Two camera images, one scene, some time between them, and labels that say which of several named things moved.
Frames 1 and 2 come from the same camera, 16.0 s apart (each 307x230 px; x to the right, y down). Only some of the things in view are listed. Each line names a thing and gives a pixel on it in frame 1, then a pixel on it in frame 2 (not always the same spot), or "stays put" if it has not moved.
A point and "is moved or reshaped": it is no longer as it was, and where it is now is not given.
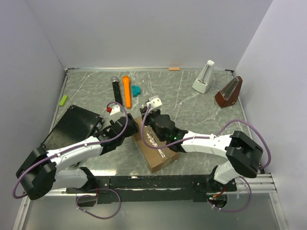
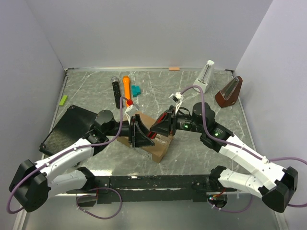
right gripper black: [151, 113] → [168, 124]
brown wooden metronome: [228, 95] stays put
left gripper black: [134, 129] → [137, 133]
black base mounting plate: [145, 189] stays put
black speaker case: [77, 124] stays put
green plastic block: [63, 100] stays put
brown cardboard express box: [157, 159] is moved or reshaped
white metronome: [206, 77] stays put
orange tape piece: [174, 68] stays put
